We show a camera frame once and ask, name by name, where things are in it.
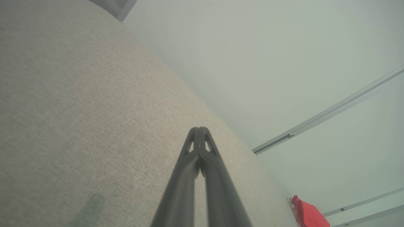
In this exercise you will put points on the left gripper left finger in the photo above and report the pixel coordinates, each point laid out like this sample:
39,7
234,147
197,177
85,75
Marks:
180,189

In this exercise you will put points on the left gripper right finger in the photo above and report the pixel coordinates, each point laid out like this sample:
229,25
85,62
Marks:
221,195

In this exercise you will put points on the red garment white band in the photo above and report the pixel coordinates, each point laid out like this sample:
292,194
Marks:
311,214

